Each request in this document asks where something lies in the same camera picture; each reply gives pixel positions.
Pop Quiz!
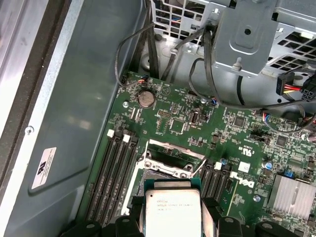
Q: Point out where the round coin battery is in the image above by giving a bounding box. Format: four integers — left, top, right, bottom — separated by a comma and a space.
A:
137, 89, 156, 108

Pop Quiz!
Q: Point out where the black fan cable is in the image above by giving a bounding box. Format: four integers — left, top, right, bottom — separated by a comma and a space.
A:
188, 58, 219, 106

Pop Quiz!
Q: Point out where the silver CPU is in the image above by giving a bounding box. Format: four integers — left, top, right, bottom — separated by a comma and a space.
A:
144, 177, 202, 237

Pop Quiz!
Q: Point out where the metal socket cover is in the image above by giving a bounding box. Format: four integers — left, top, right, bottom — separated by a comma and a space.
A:
135, 138, 208, 179

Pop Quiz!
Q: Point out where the white square board sticker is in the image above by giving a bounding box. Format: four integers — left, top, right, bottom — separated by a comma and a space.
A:
238, 161, 252, 173

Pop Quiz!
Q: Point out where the CPU socket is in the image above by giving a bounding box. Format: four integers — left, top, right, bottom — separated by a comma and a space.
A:
128, 158, 205, 215

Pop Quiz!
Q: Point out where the black PC case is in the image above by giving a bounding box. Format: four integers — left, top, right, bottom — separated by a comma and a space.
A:
0, 0, 316, 237

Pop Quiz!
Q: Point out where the RAM slot white clip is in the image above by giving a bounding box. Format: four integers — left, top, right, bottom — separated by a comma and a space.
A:
105, 134, 131, 224
211, 161, 223, 202
85, 128, 116, 222

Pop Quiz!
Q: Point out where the flat black cable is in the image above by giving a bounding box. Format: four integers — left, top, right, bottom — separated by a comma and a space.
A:
144, 0, 160, 78

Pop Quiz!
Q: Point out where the white label sticker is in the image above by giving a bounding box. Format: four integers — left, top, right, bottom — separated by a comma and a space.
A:
32, 147, 57, 190

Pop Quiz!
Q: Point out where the thick black cable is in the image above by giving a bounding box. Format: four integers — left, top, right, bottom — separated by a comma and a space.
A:
203, 23, 316, 112

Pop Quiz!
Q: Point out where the grey metal drive cage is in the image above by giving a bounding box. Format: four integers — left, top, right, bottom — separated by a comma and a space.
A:
148, 0, 316, 104

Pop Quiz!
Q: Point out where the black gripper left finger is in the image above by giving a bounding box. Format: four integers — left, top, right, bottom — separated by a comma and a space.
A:
59, 196, 146, 237

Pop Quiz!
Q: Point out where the thin dark fan wire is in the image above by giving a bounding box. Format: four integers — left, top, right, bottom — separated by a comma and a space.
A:
115, 24, 155, 87

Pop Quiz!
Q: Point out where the black cable with clip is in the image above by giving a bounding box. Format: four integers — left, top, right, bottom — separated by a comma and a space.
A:
160, 26, 207, 80

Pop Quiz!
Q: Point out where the silver chipset heatsink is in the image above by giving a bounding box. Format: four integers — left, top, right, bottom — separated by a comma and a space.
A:
268, 174, 316, 223

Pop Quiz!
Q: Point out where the green motherboard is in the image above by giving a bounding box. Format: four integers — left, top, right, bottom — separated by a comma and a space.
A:
85, 70, 316, 237

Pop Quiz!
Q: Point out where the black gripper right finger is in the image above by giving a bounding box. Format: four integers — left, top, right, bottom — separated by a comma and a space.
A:
201, 197, 304, 237

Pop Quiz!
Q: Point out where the black power plug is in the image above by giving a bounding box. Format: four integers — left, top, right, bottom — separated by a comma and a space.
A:
276, 72, 296, 96
300, 78, 316, 104

